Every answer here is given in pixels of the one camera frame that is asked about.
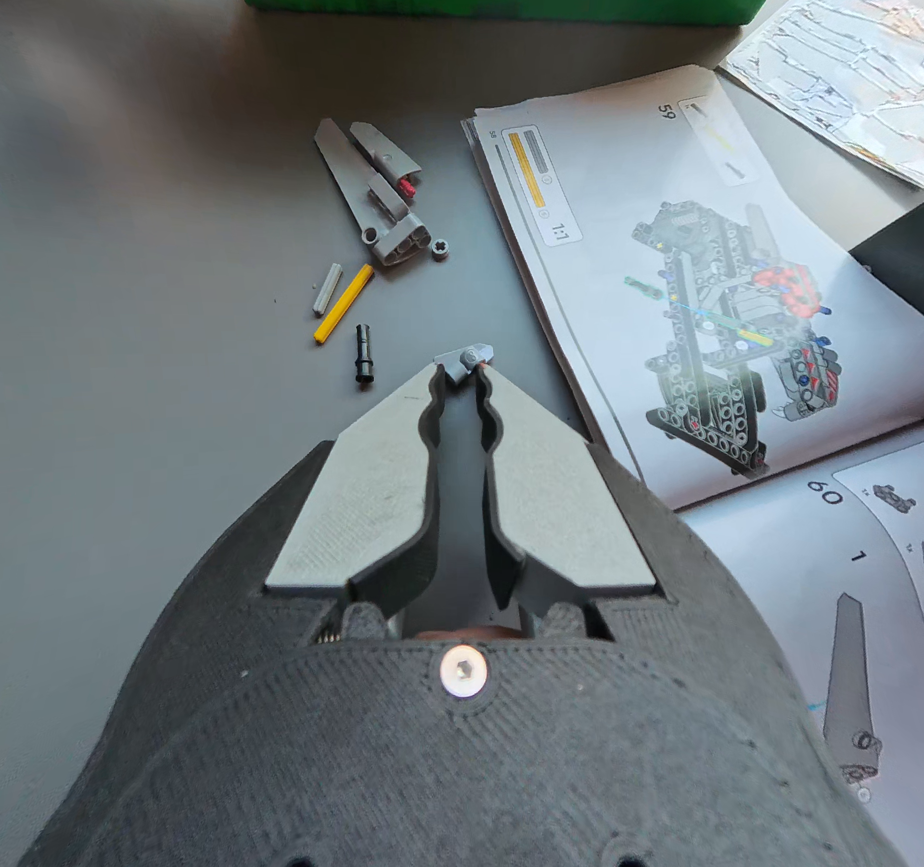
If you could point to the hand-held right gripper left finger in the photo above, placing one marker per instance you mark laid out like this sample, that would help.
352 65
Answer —
354 491

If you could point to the black lego pin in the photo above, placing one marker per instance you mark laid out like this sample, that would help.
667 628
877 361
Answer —
364 354

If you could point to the grey lego wing assembly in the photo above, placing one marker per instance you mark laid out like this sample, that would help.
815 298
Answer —
393 231

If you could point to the small dark grey lego bush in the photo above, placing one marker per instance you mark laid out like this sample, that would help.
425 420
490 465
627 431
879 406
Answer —
440 248

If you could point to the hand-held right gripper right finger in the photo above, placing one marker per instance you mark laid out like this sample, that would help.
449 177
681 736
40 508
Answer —
570 506

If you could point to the light grey lego axle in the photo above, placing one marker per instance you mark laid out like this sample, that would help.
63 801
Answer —
327 289

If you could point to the yellow lego axle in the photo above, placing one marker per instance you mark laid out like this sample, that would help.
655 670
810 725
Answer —
343 304

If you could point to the small grey lego piece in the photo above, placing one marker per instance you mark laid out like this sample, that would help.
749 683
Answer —
465 358

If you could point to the black flat object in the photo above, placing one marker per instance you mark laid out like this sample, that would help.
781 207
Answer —
895 253

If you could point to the printed paper sheet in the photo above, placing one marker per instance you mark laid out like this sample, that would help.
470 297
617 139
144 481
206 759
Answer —
837 44

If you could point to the open lego instruction booklet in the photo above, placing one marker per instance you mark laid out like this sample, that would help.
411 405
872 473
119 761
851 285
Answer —
613 195

